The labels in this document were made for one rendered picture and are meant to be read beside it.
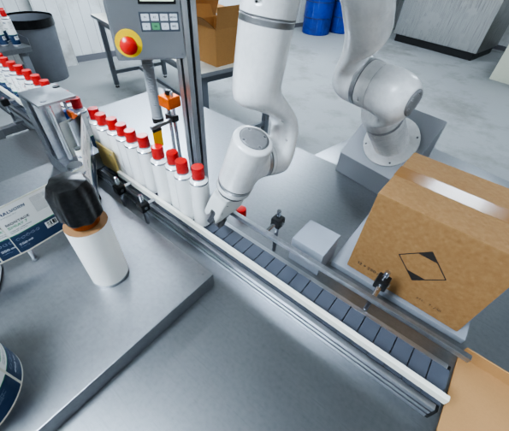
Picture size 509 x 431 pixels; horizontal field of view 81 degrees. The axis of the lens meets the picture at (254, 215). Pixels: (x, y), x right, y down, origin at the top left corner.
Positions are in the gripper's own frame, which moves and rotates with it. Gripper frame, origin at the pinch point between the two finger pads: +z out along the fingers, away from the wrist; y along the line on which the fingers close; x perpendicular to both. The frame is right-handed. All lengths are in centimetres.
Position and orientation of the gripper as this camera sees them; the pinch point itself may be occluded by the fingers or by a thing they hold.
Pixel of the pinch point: (219, 220)
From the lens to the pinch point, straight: 83.4
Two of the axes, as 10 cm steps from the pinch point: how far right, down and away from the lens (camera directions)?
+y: -6.3, 5.2, -5.8
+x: 7.1, 6.8, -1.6
